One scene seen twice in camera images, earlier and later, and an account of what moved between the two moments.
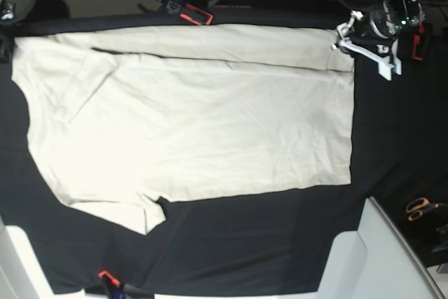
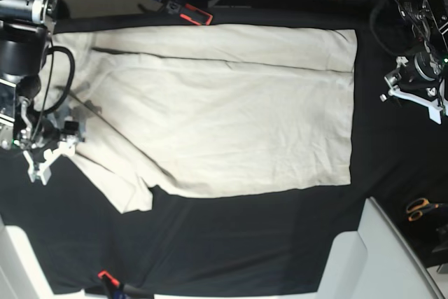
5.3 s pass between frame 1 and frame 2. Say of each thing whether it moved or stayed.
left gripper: moved
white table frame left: stayed
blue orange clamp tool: stayed
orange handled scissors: stayed
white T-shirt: moved
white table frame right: stayed
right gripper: moved
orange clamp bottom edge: stayed
